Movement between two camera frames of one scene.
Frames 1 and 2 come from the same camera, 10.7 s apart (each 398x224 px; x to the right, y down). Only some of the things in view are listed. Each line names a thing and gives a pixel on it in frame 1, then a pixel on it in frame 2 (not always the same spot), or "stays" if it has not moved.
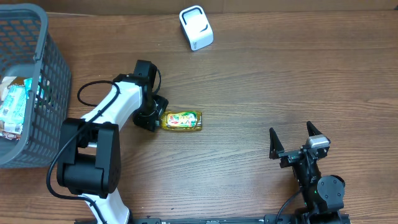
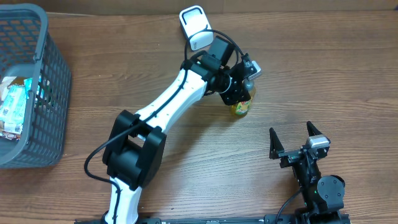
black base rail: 335,218 stays
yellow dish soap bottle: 181,121 → 242,107
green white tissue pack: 28,84 stays
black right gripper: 290,156 stays
